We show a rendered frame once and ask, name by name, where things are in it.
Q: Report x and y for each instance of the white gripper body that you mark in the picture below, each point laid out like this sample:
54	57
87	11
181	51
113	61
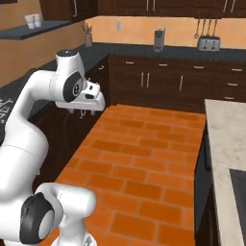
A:
84	103

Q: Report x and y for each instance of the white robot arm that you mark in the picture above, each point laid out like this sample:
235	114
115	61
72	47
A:
19	150

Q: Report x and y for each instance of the grey pot with utensils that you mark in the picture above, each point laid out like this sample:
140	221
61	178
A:
88	39

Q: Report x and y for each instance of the long dark wood base cupboards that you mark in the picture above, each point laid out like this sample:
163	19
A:
166	80

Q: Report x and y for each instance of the white cup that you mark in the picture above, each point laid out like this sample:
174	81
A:
38	19
30	21

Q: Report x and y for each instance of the hanging metal ladle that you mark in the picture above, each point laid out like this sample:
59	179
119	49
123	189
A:
196	33

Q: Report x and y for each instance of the silver toaster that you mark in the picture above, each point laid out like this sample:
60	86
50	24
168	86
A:
209	44

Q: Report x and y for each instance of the dark island cupboards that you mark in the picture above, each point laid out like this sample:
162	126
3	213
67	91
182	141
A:
203	192

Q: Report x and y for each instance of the hanging metal utensil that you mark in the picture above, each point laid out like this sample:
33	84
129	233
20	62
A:
203	27
209	27
214	27

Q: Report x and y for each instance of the dark rectangular island inset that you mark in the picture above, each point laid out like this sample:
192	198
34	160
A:
239	205

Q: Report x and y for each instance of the white wall socket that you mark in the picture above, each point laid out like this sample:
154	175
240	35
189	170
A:
118	26

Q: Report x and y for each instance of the dark wall shelf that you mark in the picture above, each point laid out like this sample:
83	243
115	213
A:
29	30

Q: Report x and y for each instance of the dark wood wall cupboards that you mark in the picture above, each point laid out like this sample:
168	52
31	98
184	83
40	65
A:
128	6

